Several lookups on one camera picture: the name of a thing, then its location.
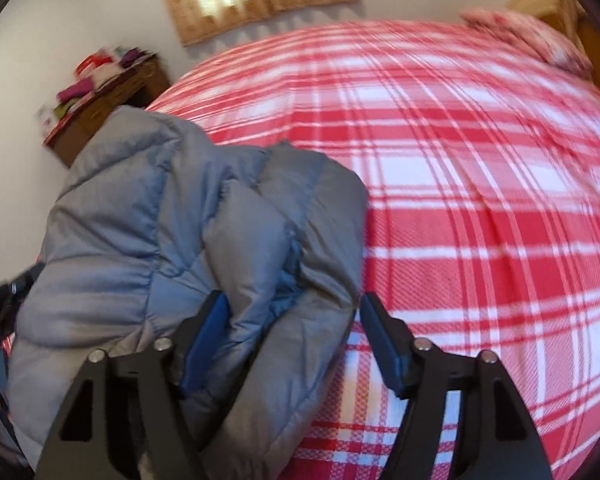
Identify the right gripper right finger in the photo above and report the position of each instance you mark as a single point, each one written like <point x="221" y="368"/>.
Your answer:
<point x="496" y="437"/>

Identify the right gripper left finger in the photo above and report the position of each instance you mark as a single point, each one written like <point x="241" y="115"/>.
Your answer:
<point x="119" y="408"/>

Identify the grey puffer jacket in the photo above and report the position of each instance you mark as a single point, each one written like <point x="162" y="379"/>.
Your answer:
<point x="152" y="218"/>

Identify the folded clothes on desk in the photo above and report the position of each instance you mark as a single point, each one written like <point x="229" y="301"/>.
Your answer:
<point x="123" y="59"/>

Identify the red plaid bed sheet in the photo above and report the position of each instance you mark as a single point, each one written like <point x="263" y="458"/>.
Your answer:
<point x="482" y="229"/>

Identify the white card on desk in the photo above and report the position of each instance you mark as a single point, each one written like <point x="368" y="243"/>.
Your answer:
<point x="47" y="119"/>

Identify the brown wooden desk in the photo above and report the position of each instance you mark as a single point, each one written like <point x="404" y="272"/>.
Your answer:
<point x="137" y="86"/>

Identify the red box on desk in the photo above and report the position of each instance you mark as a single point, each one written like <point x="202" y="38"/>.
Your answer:
<point x="91" y="62"/>

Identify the pink floral pillow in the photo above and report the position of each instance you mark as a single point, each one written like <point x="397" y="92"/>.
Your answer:
<point x="527" y="33"/>

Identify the wooden headboard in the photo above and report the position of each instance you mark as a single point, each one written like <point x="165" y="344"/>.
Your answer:
<point x="569" y="18"/>

